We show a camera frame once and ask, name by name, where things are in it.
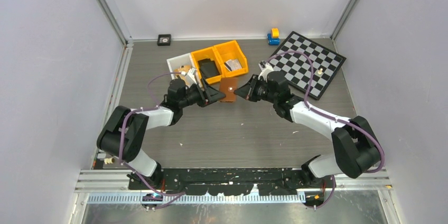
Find blue and yellow toy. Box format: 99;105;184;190
267;28;280;45

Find small black square box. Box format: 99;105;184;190
157;34;172;46

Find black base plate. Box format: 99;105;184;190
128;167;333;196

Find white plastic bin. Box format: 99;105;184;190
166;53;202;87

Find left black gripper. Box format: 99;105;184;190
179;78;225;108

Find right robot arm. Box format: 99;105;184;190
234;71;385;187

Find yellow bin with cards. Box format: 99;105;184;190
213;40;249;78

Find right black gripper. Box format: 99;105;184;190
234;74;277;104

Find black wallet in bin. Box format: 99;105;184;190
198;59;220;79

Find yellow bin with black item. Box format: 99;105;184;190
191;46;224;85

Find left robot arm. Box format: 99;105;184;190
97;79;226;189

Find black and white chessboard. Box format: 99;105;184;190
268;31;346;100

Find brown leather card holder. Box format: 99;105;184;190
219;77;238;102

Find brown items in white bin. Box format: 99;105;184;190
173;65;192;80

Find small cream peg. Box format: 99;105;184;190
103;157;115;165

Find cards in yellow bin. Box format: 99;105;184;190
225;59;242;72

